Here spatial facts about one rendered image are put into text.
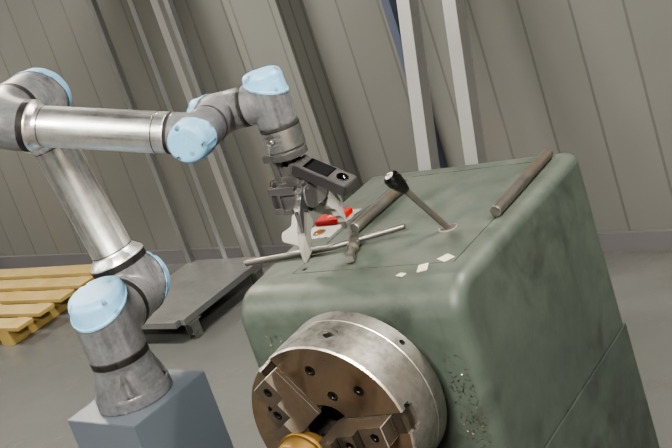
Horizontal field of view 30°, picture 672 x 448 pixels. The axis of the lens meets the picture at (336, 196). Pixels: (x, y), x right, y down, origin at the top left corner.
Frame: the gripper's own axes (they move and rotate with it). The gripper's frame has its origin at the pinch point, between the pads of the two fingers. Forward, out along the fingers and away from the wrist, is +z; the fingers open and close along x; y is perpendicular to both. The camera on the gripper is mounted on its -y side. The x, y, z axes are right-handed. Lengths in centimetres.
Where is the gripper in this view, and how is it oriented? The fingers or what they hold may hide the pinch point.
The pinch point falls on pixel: (330, 245)
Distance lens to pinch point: 234.7
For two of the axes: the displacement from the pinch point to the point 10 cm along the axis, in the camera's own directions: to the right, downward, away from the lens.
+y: -8.2, 0.9, 5.7
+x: -4.9, 4.1, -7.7
